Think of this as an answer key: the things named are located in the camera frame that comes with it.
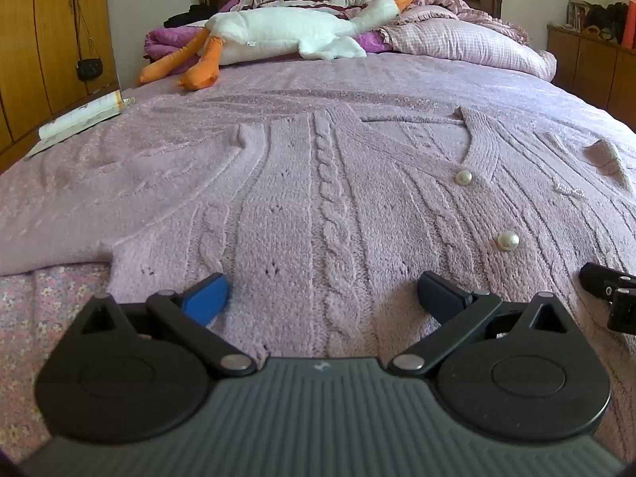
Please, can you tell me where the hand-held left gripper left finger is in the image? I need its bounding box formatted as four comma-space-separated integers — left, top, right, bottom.
64, 272, 258, 377

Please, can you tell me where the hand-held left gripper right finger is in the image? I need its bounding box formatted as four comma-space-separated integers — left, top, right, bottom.
388, 271, 577, 377

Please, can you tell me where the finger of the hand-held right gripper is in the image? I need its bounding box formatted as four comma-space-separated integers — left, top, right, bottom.
579, 261, 636, 334

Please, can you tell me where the pink knit cardigan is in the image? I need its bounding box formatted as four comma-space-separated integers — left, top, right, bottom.
0, 104, 636, 458

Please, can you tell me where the floral bed sheet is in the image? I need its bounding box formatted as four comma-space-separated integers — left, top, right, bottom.
0, 263, 115, 458

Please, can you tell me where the wooden side cabinet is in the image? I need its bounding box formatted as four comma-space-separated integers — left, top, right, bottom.
547, 24, 636, 132

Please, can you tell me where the white long box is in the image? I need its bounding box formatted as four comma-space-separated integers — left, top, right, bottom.
39, 90, 136, 141

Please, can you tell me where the white paper sheet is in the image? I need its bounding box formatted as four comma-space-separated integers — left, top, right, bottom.
24, 138, 61, 160

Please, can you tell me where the pink pillow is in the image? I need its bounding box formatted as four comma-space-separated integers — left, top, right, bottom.
380, 0, 557, 83

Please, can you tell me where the dark bag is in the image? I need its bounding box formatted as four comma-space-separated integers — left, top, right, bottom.
585, 2, 631, 45

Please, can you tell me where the small black bag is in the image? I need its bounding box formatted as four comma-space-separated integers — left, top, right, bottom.
70, 0, 105, 81

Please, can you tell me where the magenta blanket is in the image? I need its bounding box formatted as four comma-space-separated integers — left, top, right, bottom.
144, 10, 398, 63

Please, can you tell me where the red framed picture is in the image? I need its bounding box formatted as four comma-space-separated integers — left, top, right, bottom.
568, 0, 592, 29

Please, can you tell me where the white goose plush toy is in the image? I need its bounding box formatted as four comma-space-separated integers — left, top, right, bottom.
138, 0, 415, 93

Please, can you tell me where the dark clothing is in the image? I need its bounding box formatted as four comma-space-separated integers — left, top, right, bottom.
164, 4, 219, 29

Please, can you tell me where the wooden wardrobe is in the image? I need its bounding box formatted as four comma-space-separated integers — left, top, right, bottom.
0, 0, 120, 160

